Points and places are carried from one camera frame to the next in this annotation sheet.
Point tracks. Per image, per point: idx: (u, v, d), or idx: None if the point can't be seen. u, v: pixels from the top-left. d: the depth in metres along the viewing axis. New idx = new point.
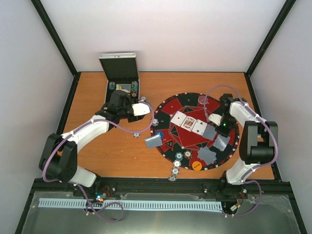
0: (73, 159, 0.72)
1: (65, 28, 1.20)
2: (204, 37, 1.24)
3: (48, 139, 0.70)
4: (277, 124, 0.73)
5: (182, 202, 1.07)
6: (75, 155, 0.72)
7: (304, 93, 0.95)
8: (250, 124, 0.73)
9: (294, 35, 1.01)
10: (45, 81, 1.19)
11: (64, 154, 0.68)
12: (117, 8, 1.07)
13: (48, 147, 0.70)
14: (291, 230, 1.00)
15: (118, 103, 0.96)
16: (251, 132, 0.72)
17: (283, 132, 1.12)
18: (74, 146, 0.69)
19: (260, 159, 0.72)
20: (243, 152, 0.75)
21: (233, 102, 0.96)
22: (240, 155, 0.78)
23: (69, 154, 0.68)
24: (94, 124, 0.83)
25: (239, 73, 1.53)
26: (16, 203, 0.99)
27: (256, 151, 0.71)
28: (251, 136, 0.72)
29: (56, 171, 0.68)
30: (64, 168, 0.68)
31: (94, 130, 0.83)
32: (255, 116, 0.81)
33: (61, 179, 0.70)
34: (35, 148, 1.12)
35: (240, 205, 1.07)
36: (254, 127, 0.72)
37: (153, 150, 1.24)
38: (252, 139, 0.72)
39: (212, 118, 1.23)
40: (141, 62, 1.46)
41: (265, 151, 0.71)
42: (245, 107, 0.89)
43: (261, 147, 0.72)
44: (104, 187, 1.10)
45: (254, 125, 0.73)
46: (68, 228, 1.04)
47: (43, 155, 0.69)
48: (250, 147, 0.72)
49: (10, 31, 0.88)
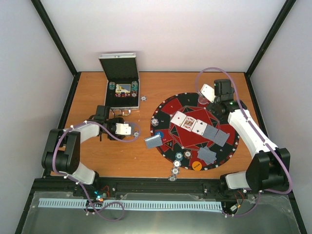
0: (77, 148, 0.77)
1: (65, 28, 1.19)
2: (205, 37, 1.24)
3: (49, 134, 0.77)
4: (288, 151, 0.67)
5: (182, 202, 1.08)
6: (79, 146, 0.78)
7: (304, 93, 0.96)
8: (261, 157, 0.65)
9: (295, 34, 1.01)
10: (44, 82, 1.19)
11: (69, 142, 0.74)
12: (117, 9, 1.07)
13: (52, 140, 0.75)
14: (291, 229, 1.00)
15: (103, 113, 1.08)
16: (263, 166, 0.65)
17: (285, 132, 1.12)
18: (77, 134, 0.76)
19: (270, 186, 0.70)
20: (252, 181, 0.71)
21: (231, 113, 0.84)
22: (248, 182, 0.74)
23: (75, 140, 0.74)
24: (87, 124, 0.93)
25: (239, 73, 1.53)
26: (16, 203, 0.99)
27: (267, 185, 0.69)
28: (263, 170, 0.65)
29: (63, 161, 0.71)
30: (69, 158, 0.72)
31: (88, 128, 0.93)
32: (264, 142, 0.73)
33: (69, 169, 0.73)
34: (35, 148, 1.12)
35: (240, 205, 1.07)
36: (265, 162, 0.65)
37: (153, 150, 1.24)
38: (264, 172, 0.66)
39: (205, 91, 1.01)
40: (141, 61, 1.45)
41: (275, 182, 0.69)
42: (248, 123, 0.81)
43: (271, 181, 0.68)
44: (104, 187, 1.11)
45: (264, 157, 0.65)
46: (68, 228, 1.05)
47: (47, 148, 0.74)
48: (260, 181, 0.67)
49: (11, 31, 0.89)
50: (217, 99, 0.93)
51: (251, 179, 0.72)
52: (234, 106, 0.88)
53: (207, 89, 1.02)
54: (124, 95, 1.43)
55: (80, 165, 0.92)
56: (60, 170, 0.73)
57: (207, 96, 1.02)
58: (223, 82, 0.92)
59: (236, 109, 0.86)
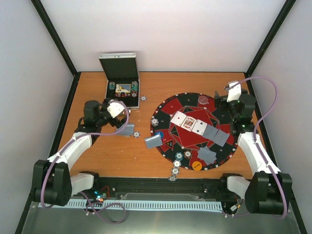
0: (66, 180, 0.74)
1: (65, 28, 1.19)
2: (205, 37, 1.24)
3: (33, 169, 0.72)
4: (291, 178, 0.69)
5: (182, 202, 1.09)
6: (68, 176, 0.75)
7: (304, 93, 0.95)
8: (260, 177, 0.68)
9: (295, 34, 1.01)
10: (44, 82, 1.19)
11: (57, 176, 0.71)
12: (117, 9, 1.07)
13: (38, 175, 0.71)
14: (291, 230, 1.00)
15: (92, 116, 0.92)
16: (261, 187, 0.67)
17: (285, 132, 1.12)
18: (64, 167, 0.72)
19: (266, 210, 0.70)
20: (249, 203, 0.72)
21: (243, 134, 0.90)
22: (246, 203, 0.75)
23: (62, 175, 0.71)
24: (77, 140, 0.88)
25: (239, 73, 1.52)
26: (16, 203, 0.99)
27: (265, 204, 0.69)
28: (260, 191, 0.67)
29: (52, 196, 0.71)
30: (59, 192, 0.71)
31: (79, 146, 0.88)
32: (266, 164, 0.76)
33: (60, 203, 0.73)
34: (34, 148, 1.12)
35: (240, 205, 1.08)
36: (265, 183, 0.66)
37: (153, 150, 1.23)
38: (262, 194, 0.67)
39: (235, 89, 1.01)
40: (141, 61, 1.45)
41: (272, 203, 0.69)
42: (256, 144, 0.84)
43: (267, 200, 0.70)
44: (104, 187, 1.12)
45: (265, 179, 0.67)
46: (68, 228, 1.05)
47: (34, 185, 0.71)
48: (257, 202, 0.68)
49: (11, 31, 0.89)
50: (231, 105, 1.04)
51: (248, 201, 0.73)
52: (246, 128, 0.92)
53: (239, 89, 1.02)
54: (124, 95, 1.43)
55: (74, 179, 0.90)
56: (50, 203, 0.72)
57: (231, 94, 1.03)
58: (247, 105, 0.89)
59: (246, 132, 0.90)
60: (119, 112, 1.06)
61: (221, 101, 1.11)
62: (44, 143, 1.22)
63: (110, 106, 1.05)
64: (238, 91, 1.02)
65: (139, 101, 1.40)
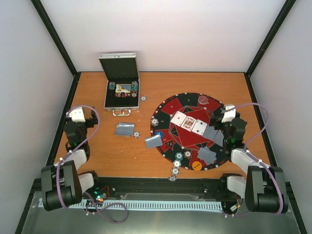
0: (76, 178, 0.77)
1: (65, 28, 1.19)
2: (205, 37, 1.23)
3: (42, 173, 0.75)
4: (282, 171, 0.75)
5: (181, 203, 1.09)
6: (76, 174, 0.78)
7: (304, 93, 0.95)
8: (253, 169, 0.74)
9: (295, 33, 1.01)
10: (44, 82, 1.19)
11: (68, 173, 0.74)
12: (117, 9, 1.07)
13: (47, 179, 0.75)
14: (291, 230, 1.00)
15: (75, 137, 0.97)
16: (256, 178, 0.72)
17: (285, 132, 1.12)
18: (71, 164, 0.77)
19: (267, 206, 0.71)
20: (249, 200, 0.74)
21: (234, 149, 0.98)
22: (246, 203, 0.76)
23: (71, 170, 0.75)
24: (73, 152, 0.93)
25: (239, 73, 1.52)
26: (17, 203, 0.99)
27: (264, 200, 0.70)
28: (256, 183, 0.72)
29: (67, 194, 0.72)
30: (73, 188, 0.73)
31: (76, 157, 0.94)
32: (258, 161, 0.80)
33: (76, 199, 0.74)
34: (35, 148, 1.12)
35: (240, 205, 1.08)
36: (258, 175, 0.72)
37: (153, 150, 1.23)
38: (258, 186, 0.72)
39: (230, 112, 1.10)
40: (141, 61, 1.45)
41: (273, 199, 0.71)
42: (247, 153, 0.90)
43: (267, 196, 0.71)
44: (104, 187, 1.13)
45: (258, 170, 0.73)
46: (68, 228, 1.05)
47: (45, 189, 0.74)
48: (255, 195, 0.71)
49: (10, 31, 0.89)
50: (225, 125, 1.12)
51: (248, 199, 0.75)
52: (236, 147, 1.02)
53: (233, 113, 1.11)
54: (124, 95, 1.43)
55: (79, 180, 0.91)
56: (67, 204, 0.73)
57: (226, 116, 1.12)
58: (239, 128, 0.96)
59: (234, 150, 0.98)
60: (81, 113, 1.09)
61: (217, 121, 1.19)
62: (44, 143, 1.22)
63: (73, 116, 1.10)
64: (233, 113, 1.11)
65: (139, 101, 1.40)
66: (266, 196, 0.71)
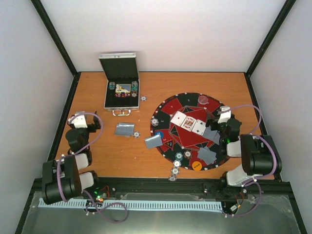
0: (75, 171, 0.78)
1: (65, 27, 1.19)
2: (206, 37, 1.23)
3: (43, 167, 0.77)
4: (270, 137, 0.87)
5: (182, 202, 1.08)
6: (76, 169, 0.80)
7: (304, 93, 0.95)
8: (246, 136, 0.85)
9: (294, 33, 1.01)
10: (44, 82, 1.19)
11: (67, 166, 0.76)
12: (117, 9, 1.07)
13: (47, 173, 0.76)
14: (291, 229, 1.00)
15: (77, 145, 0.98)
16: (248, 143, 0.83)
17: (284, 132, 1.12)
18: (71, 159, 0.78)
19: (263, 166, 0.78)
20: (247, 165, 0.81)
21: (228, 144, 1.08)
22: (245, 169, 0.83)
23: (71, 163, 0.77)
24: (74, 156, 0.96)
25: (239, 73, 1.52)
26: (16, 203, 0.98)
27: (260, 161, 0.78)
28: (249, 146, 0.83)
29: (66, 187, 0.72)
30: (72, 182, 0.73)
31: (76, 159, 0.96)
32: None
33: (75, 193, 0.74)
34: (35, 148, 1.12)
35: (240, 205, 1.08)
36: (250, 139, 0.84)
37: (153, 150, 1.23)
38: (251, 149, 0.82)
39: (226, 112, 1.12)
40: (141, 61, 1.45)
41: (266, 160, 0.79)
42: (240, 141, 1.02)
43: (262, 158, 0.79)
44: (104, 187, 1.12)
45: (249, 137, 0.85)
46: (69, 228, 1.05)
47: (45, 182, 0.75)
48: (251, 157, 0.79)
49: (10, 30, 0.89)
50: (222, 126, 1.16)
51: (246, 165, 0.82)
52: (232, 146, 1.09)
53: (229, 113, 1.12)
54: (124, 95, 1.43)
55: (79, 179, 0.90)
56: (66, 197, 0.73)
57: (223, 117, 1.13)
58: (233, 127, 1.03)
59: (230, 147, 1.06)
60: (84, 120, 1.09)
61: (214, 122, 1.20)
62: (44, 143, 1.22)
63: (76, 123, 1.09)
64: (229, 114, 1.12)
65: (139, 101, 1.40)
66: (261, 158, 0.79)
